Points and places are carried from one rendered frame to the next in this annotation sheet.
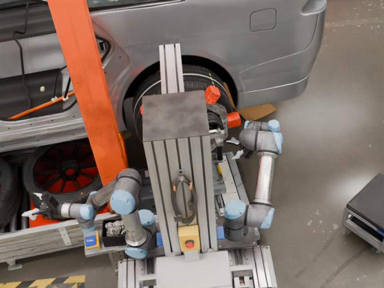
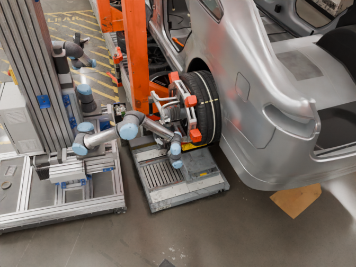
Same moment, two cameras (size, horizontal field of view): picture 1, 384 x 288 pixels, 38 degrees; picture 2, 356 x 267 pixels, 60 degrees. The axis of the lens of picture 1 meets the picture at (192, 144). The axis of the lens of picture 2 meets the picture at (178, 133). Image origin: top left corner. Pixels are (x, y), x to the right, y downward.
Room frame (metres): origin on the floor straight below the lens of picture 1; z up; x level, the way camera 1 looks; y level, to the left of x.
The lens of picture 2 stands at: (2.04, -2.01, 2.65)
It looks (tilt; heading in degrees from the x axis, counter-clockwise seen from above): 45 degrees down; 76
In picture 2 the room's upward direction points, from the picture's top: 2 degrees clockwise
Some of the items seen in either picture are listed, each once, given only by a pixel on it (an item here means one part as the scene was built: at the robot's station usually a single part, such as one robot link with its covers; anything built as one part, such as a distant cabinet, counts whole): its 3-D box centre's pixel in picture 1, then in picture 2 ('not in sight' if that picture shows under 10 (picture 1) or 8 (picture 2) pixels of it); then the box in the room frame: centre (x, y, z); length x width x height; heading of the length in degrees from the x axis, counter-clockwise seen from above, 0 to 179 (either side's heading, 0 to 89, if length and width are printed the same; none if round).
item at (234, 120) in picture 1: (232, 120); (195, 135); (2.64, -0.29, 0.85); 0.09 x 0.08 x 0.07; 97
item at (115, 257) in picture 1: (118, 258); (122, 130); (2.06, 0.58, 0.21); 0.10 x 0.10 x 0.42; 7
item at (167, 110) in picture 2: not in sight; (173, 114); (2.52, 0.02, 0.85); 0.21 x 0.14 x 0.14; 7
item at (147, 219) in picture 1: (144, 223); (84, 92); (1.78, 0.30, 0.98); 0.13 x 0.12 x 0.14; 164
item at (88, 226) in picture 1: (87, 219); (77, 62); (1.75, 0.59, 1.11); 0.11 x 0.08 x 0.11; 164
